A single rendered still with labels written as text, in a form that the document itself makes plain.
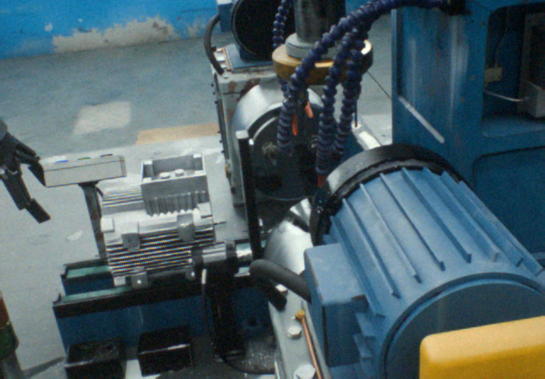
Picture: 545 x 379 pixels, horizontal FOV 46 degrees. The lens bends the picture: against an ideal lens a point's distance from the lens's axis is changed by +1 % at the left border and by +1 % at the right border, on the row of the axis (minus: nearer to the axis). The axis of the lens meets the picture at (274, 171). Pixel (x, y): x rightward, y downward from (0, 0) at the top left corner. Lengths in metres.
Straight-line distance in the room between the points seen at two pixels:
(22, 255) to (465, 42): 1.20
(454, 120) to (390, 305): 0.61
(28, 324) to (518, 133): 1.05
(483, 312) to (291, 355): 0.27
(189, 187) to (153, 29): 5.70
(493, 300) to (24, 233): 1.49
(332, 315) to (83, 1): 6.40
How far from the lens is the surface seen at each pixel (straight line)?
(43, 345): 1.45
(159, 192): 1.20
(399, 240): 0.58
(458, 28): 1.06
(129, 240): 1.19
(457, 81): 1.09
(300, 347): 0.75
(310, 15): 1.12
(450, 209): 0.61
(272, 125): 1.43
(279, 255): 0.99
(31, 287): 1.63
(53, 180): 1.52
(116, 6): 6.83
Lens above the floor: 1.66
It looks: 26 degrees down
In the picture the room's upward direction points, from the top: 6 degrees counter-clockwise
